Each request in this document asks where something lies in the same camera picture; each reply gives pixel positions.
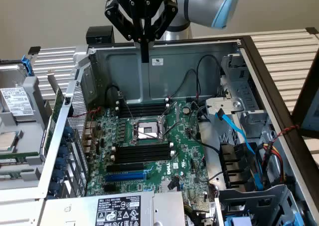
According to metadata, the grey disk bay cage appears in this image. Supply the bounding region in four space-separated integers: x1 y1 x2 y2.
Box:
216 183 307 226

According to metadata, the long black expansion slot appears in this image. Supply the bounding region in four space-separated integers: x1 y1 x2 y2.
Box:
106 162 145 174

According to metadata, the thin metal locking lever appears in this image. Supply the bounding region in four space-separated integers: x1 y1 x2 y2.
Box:
123 100 138 121
163 120 187 137

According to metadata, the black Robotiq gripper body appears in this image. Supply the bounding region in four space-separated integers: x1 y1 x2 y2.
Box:
115 0 166 20

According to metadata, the white label sticker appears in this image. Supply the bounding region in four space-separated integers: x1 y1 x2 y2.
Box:
149 57 164 67

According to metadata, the grey parts rack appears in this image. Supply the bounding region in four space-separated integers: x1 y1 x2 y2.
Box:
0 59 49 191

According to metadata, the silver CPU chip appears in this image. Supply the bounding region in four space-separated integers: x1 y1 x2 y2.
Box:
0 130 20 154

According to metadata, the hard disk white label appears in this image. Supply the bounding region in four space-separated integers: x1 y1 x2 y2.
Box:
0 63 35 123

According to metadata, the green Dell motherboard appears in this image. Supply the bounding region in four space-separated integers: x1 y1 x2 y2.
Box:
86 100 217 212

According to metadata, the silver disk bay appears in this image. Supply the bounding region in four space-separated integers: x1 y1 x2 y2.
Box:
205 53 271 139

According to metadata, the red black twisted wire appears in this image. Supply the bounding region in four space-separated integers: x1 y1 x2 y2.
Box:
66 107 102 119
273 124 300 143

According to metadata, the green graphics card silver bracket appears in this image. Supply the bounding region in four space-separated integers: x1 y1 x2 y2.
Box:
42 70 66 159

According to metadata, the black plastic shroud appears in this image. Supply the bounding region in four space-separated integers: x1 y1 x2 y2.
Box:
218 142 260 189

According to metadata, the dark framed panel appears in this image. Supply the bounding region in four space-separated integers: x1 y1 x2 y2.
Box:
291 53 319 138

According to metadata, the silver power supply black label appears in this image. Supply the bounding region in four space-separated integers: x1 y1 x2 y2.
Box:
37 191 186 226

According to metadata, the light blue SATA wire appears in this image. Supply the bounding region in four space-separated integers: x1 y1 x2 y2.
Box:
214 109 265 191

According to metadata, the black box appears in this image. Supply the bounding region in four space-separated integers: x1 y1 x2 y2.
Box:
86 26 116 45

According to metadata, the silver rear port block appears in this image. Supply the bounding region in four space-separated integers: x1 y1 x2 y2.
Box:
83 121 97 154

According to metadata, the blue plastic disk tray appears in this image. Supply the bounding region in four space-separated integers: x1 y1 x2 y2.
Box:
224 216 252 226

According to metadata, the blue expansion slot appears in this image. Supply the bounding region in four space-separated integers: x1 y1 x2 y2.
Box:
104 170 147 183

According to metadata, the open PC case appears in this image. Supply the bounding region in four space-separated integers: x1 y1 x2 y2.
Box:
37 35 319 226

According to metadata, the CPU socket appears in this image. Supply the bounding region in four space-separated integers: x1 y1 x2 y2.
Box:
129 116 167 146

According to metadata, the yellow red black wire bundle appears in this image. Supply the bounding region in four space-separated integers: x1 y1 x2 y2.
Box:
260 140 286 184

